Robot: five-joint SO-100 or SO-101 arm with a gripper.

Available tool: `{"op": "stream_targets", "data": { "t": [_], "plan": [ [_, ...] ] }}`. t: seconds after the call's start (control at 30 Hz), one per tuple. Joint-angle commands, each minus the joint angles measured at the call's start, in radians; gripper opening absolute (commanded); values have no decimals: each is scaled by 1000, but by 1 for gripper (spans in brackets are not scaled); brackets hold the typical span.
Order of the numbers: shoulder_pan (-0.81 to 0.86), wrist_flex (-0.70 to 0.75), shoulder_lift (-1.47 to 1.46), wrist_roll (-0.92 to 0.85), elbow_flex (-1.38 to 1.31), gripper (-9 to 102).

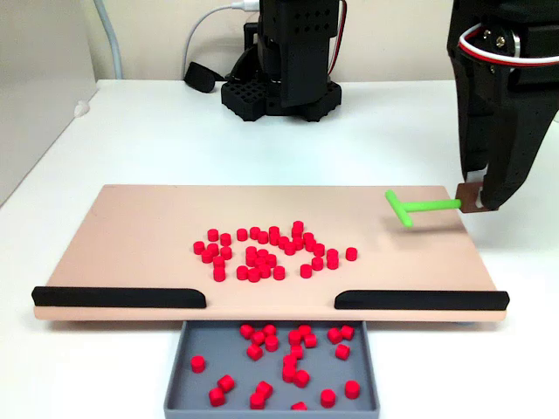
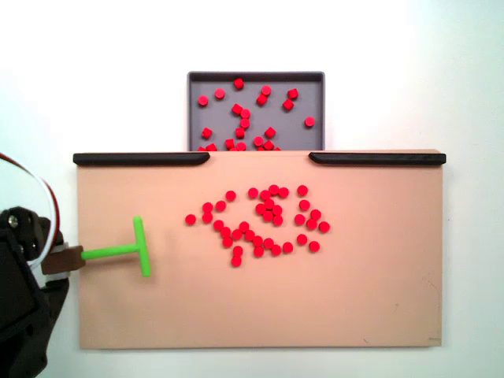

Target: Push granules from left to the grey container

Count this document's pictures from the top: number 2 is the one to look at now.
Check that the green T pusher brown block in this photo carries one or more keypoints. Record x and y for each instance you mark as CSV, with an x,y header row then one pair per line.
x,y
114,251

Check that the grey shallow tray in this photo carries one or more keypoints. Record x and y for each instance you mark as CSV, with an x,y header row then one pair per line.
x,y
222,120

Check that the peach rectangular board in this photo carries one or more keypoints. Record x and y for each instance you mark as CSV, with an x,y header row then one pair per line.
x,y
354,275

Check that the black rail strip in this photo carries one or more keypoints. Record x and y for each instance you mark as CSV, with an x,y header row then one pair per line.
x,y
138,159
378,158

